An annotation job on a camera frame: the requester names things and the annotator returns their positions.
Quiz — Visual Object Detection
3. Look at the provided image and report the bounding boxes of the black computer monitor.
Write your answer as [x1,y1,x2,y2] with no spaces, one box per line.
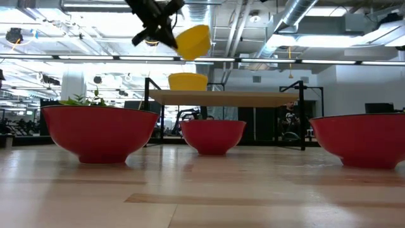
[364,103,396,115]

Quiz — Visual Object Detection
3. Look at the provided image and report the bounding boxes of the yellow hanging cord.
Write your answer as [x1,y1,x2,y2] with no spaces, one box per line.
[287,46,294,79]

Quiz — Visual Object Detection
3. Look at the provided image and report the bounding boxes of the long linear ceiling light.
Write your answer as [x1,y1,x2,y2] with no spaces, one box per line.
[0,53,405,67]

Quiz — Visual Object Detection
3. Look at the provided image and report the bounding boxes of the wooden shelf black metal frame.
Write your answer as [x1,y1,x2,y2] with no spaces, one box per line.
[144,77,325,151]

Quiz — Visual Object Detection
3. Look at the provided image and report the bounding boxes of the green potted plant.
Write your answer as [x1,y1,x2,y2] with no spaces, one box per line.
[59,87,108,107]

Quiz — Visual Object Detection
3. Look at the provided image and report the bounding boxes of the red bowl floral inside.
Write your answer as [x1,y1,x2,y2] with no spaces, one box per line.
[178,119,247,156]
[42,104,160,165]
[309,113,405,170]

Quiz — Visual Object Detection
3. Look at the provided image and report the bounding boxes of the silver smooth ventilation duct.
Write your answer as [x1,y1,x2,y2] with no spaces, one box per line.
[252,0,319,61]

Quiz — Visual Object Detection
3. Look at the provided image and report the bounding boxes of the silver ribbed ventilation duct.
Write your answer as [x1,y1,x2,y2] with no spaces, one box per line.
[180,3,216,77]

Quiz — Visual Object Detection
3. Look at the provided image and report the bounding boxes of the white building column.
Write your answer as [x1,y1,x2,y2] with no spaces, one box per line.
[61,70,87,101]

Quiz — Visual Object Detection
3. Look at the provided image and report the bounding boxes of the grey bin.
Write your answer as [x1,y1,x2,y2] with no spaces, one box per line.
[0,134,14,148]

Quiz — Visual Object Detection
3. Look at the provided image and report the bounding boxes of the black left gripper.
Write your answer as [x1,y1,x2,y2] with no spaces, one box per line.
[124,0,185,50]

